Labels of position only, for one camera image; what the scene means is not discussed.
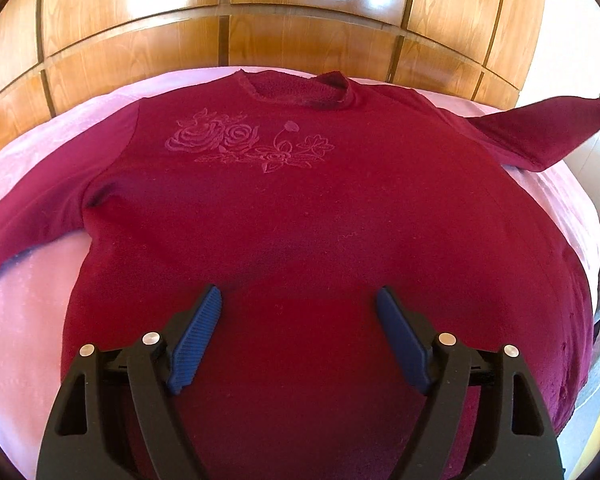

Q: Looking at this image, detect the pink blanket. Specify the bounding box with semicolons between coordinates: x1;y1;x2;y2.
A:
0;65;600;480

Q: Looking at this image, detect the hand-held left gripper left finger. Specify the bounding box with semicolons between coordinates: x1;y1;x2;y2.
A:
36;285;223;480

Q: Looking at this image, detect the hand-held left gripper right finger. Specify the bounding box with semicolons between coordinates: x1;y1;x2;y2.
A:
375;286;566;480

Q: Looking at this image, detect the dark red embroidered sweater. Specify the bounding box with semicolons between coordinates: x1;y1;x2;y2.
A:
0;69;600;480

